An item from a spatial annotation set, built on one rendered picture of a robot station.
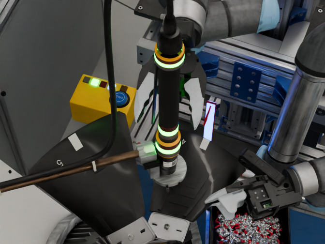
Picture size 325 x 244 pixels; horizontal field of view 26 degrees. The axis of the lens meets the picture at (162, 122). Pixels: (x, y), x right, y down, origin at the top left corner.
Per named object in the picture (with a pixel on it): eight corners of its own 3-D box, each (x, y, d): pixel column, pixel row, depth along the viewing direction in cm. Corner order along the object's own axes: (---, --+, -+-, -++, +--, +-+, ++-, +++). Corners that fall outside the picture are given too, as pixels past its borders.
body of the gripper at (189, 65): (194, 105, 123) (201, 51, 130) (196, 76, 116) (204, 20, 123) (151, 99, 124) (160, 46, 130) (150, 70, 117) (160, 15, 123)
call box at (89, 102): (72, 123, 195) (68, 101, 186) (86, 94, 200) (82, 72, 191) (126, 138, 192) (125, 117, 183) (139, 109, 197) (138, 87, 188)
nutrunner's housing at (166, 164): (160, 188, 133) (160, 30, 94) (155, 170, 135) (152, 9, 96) (180, 182, 133) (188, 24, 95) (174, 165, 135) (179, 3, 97)
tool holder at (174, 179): (144, 194, 129) (143, 168, 121) (134, 161, 133) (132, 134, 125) (191, 181, 131) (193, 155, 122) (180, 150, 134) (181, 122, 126)
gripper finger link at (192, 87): (210, 140, 118) (196, 96, 122) (212, 121, 113) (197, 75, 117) (192, 144, 117) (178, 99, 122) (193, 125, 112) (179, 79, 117)
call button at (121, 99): (110, 104, 186) (109, 100, 185) (115, 92, 188) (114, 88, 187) (124, 108, 186) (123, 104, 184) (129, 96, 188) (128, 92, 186)
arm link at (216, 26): (226, 52, 143) (230, 16, 134) (172, 62, 142) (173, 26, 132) (215, 23, 147) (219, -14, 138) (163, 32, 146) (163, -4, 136)
